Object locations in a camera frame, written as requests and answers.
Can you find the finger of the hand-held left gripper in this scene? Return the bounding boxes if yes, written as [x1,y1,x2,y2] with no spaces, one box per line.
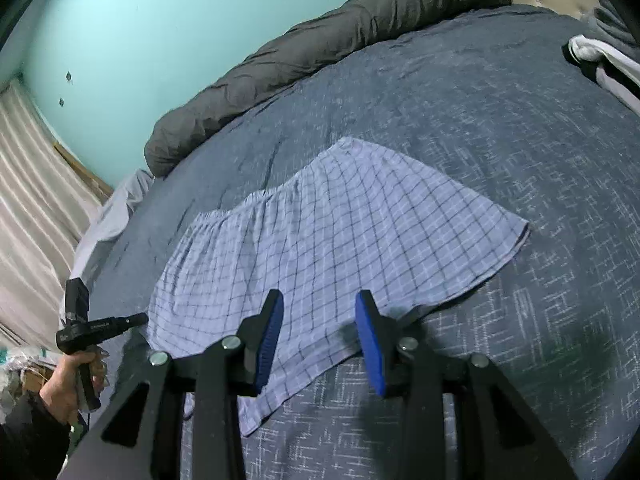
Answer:
[109,312,150,336]

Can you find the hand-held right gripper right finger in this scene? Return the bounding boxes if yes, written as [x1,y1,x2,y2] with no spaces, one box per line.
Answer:
[354,290,580,480]

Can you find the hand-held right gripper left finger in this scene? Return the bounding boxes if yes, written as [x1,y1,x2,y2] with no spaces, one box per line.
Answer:
[59,288,285,480]

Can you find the blue plaid shorts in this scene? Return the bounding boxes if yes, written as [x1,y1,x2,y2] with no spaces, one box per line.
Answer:
[145,136,531,438]

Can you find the person's left forearm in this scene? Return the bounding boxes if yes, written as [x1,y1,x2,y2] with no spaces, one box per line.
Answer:
[0,391,76,480]

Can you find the person's left hand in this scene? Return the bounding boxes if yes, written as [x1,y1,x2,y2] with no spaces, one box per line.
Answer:
[39,349,109,425]

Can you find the clear plastic bag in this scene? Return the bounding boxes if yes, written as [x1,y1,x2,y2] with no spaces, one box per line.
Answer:
[0,342,63,441]

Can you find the light grey bed sheet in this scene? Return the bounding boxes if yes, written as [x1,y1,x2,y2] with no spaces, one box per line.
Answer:
[74,169,156,291]

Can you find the striped beige curtain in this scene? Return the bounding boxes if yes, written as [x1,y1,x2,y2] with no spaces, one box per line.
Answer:
[0,77,101,353]

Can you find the blue patterned bed cover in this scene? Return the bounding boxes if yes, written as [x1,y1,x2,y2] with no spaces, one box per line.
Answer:
[75,2,640,480]

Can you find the dark grey duvet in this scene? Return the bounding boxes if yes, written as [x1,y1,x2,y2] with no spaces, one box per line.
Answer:
[144,0,513,178]

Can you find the white and black garment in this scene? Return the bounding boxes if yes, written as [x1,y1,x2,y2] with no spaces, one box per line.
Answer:
[565,34,640,117]

